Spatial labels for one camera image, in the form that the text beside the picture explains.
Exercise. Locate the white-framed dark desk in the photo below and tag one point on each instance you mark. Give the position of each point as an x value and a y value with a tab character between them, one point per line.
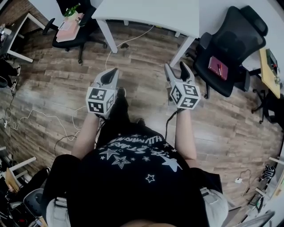
17	33

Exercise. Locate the small red pen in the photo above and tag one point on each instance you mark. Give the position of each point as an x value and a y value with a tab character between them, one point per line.
219	69

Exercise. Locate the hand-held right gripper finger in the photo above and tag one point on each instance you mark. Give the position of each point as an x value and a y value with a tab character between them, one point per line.
185	73
170	74

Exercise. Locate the white metal bar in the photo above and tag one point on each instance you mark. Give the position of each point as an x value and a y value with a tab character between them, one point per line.
24	163

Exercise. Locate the dark red notebook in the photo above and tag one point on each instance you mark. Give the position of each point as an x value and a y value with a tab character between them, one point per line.
217	68

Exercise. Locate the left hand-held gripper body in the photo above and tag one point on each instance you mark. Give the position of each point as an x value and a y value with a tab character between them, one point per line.
95	100

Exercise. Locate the pink flat box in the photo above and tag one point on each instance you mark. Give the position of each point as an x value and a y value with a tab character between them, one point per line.
68	33

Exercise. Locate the small white booklet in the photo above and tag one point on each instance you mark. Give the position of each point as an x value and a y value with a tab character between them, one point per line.
64	25

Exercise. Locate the grey metal rack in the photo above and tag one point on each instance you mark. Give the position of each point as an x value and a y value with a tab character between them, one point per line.
257	219

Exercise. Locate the black swivel chair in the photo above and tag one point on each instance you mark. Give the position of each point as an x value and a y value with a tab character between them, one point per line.
270	106

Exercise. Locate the light wooden desk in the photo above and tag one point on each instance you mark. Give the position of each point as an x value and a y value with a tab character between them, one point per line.
267	75

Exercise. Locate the white power strip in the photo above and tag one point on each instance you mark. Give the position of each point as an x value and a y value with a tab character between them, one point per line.
5	124

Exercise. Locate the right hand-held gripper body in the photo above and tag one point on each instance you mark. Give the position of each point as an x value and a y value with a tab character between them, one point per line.
186	95

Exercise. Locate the black mesh office chair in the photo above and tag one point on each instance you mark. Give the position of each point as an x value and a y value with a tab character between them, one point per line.
235	37

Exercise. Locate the white table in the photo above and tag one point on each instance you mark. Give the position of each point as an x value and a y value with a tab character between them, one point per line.
151	11

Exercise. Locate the small green potted plant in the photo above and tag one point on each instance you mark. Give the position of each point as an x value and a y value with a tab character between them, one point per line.
71	10

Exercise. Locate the person's black shoe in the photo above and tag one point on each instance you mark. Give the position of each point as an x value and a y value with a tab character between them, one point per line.
140	121
121	91

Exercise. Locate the black padded office chair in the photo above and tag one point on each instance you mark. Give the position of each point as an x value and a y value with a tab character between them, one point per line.
73	44

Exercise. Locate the small black object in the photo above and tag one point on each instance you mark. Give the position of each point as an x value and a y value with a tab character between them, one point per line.
124	45

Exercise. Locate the small round jar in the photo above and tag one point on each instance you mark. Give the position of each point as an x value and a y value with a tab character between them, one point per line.
77	19

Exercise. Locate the brown cardboard piece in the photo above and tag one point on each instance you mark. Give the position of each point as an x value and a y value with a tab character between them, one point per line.
11	180

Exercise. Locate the person's left forearm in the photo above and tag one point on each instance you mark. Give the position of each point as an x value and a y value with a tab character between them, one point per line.
85	135

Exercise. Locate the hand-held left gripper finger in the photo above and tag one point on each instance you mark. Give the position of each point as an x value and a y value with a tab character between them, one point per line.
108	77
116	81

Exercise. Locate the person's right forearm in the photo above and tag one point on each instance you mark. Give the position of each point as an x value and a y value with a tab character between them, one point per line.
185	135

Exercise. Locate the white power adapter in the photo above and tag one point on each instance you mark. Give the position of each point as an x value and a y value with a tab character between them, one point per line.
238	180

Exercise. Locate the person's black trousers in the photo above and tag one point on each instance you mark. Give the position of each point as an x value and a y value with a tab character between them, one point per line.
119	110

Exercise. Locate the black white striped bag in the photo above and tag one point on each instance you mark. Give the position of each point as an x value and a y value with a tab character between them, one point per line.
268	172

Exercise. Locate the dark green board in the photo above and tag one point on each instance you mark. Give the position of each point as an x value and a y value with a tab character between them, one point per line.
271	58

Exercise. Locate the person's black star-print t-shirt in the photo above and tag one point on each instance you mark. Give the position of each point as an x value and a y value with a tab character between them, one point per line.
133	188

